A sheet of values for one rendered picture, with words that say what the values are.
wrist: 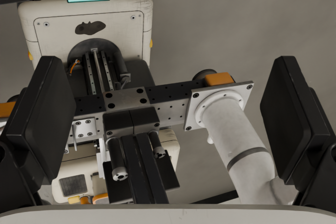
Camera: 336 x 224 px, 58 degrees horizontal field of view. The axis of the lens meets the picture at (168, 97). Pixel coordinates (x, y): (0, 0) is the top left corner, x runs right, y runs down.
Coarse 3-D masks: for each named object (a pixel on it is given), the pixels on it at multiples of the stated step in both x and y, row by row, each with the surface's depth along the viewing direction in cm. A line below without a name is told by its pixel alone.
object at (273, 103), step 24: (288, 72) 11; (264, 96) 13; (288, 96) 11; (312, 96) 10; (264, 120) 13; (288, 120) 11; (312, 120) 9; (288, 144) 11; (312, 144) 9; (288, 168) 11; (312, 168) 9
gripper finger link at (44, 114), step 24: (48, 72) 11; (24, 96) 10; (48, 96) 11; (72, 96) 13; (24, 120) 9; (48, 120) 11; (72, 120) 13; (24, 144) 9; (48, 144) 11; (24, 168) 9; (48, 168) 11
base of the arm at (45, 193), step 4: (0, 128) 58; (0, 132) 57; (40, 188) 52; (44, 188) 53; (48, 188) 54; (40, 192) 52; (44, 192) 53; (48, 192) 54; (40, 196) 51; (44, 196) 52; (48, 196) 53; (48, 200) 53; (52, 204) 55
